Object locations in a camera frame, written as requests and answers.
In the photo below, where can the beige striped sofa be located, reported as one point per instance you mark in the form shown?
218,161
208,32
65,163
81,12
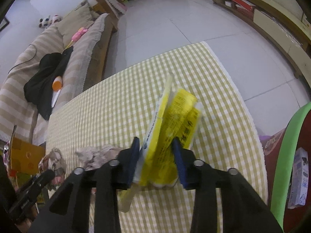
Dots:
80,60

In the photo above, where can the black clothing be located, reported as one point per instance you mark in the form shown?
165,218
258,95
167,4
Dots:
41,82

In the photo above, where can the white bottle with orange cap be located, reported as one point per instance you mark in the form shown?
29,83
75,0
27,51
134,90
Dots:
57,83

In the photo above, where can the black white plush toy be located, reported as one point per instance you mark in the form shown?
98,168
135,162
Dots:
44,22
55,19

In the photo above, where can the green bin with red inside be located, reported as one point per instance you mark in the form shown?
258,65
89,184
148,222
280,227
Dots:
289,131

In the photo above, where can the pink toy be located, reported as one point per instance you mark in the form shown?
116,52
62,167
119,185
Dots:
79,34

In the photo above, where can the yellow plastic packet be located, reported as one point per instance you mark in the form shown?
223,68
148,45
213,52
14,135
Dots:
167,136

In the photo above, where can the cream wooden tv cabinet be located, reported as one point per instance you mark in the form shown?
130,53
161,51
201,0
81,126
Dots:
267,21

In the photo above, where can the large framed picture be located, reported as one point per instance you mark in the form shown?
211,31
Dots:
3,24

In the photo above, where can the brown cardboard box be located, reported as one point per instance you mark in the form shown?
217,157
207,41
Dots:
26,155

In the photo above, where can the crumpled brown paper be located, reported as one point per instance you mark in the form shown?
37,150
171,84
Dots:
97,155

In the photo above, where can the grey milk carton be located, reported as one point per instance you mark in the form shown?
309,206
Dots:
300,174

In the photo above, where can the yellow checked tablecloth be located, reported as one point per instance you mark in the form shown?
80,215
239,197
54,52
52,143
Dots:
121,97

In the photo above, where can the beige pillow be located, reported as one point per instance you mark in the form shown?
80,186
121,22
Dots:
75,21

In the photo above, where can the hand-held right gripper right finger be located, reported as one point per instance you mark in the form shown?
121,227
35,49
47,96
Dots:
179,165

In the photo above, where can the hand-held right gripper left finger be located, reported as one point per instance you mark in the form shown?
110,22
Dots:
133,160

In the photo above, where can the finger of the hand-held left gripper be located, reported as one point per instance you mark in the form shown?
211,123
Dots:
36,184

